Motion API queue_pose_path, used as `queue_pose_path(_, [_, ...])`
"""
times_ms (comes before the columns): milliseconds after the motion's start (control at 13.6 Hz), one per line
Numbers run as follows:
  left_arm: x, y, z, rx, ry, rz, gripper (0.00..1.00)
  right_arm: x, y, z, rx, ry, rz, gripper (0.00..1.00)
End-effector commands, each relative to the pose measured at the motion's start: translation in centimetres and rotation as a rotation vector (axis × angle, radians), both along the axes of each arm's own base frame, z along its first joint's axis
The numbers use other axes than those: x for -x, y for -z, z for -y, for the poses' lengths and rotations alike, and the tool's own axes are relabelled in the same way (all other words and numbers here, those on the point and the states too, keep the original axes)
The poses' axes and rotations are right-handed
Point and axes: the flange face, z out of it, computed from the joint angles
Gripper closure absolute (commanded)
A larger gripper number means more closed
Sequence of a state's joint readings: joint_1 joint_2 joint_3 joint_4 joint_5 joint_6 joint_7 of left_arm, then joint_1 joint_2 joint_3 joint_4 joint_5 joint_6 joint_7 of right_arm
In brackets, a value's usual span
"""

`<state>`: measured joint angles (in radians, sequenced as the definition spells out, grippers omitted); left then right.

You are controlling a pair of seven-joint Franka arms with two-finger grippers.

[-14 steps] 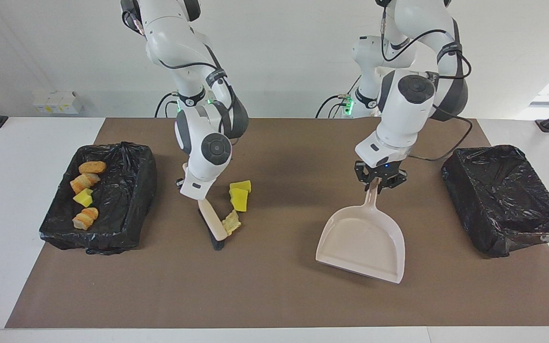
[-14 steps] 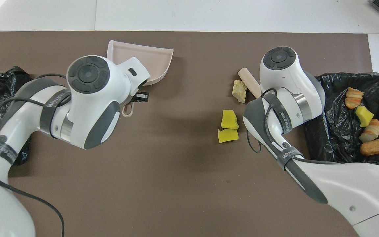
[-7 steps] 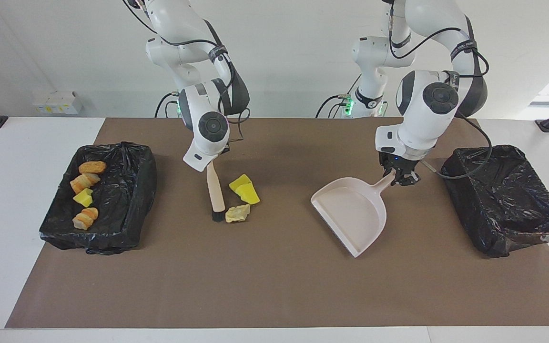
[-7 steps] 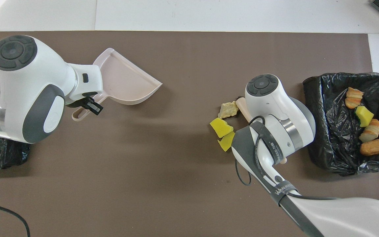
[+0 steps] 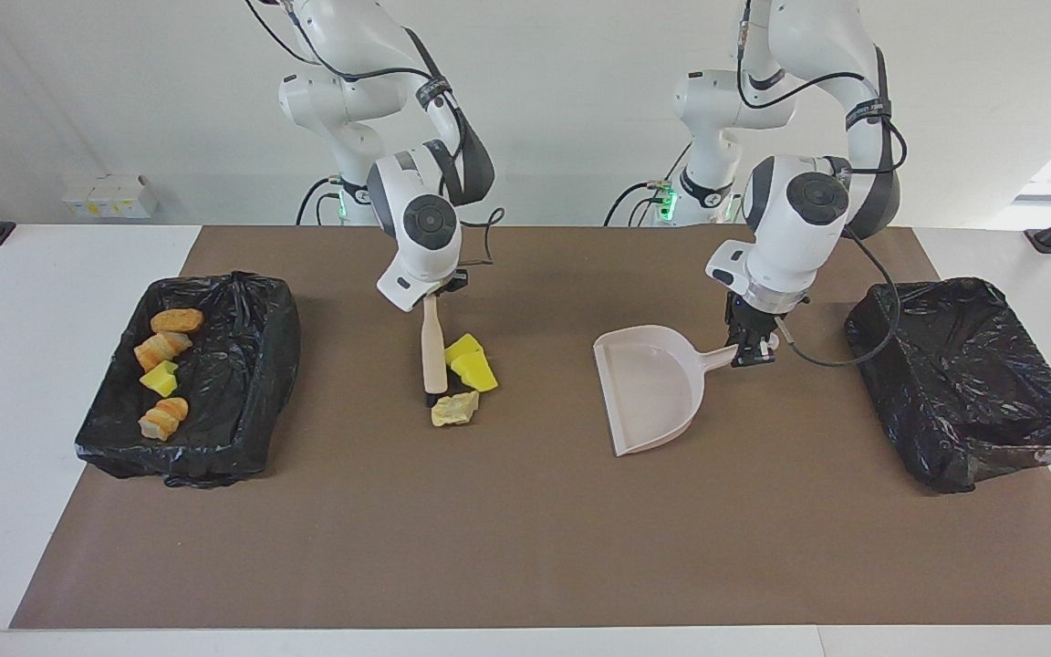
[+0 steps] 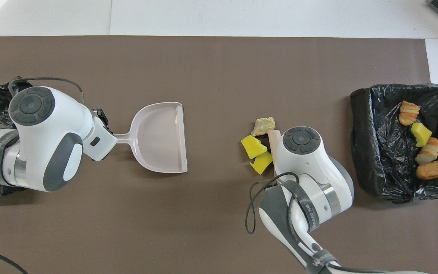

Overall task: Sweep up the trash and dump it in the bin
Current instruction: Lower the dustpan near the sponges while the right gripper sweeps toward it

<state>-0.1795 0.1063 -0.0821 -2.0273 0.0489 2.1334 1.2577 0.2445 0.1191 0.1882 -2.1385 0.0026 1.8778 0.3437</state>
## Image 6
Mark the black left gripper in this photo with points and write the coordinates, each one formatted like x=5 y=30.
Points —
x=102 y=117

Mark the beige plastic dustpan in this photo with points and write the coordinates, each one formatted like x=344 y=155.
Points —
x=162 y=137

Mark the pale beige chunk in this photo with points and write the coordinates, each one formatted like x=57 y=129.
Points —
x=263 y=125

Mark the beige hand brush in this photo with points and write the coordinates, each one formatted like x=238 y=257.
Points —
x=274 y=139

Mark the cream toy pastry piece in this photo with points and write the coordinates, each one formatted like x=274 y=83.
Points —
x=409 y=112

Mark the yellow green sponge piece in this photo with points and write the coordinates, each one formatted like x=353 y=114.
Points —
x=421 y=133

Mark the orange striped toy croissant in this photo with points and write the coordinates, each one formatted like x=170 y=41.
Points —
x=430 y=151

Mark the brown toy bread roll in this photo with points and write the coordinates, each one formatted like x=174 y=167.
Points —
x=430 y=170

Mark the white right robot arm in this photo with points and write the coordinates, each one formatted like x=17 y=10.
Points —
x=310 y=152

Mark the brown table mat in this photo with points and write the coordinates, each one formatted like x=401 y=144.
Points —
x=203 y=228

